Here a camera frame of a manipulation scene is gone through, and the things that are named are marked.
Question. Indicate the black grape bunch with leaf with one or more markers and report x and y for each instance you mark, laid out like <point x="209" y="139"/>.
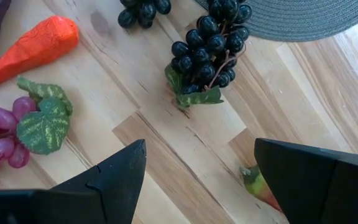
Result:
<point x="207" y="49"/>

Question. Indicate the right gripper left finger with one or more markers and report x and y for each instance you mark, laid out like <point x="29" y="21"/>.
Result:
<point x="73" y="202"/>

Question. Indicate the grey round woven placemat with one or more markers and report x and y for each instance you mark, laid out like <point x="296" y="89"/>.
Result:
<point x="291" y="21"/>

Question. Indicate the red green chili pepper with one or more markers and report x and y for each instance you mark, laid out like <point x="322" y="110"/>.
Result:
<point x="258" y="186"/>

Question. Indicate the pink grape bunch with leaves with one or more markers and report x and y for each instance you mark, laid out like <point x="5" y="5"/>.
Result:
<point x="0" y="119"/>

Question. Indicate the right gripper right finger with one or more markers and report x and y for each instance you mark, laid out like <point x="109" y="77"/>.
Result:
<point x="322" y="186"/>

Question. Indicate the orange carrot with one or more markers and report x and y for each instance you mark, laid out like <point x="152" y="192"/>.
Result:
<point x="33" y="46"/>

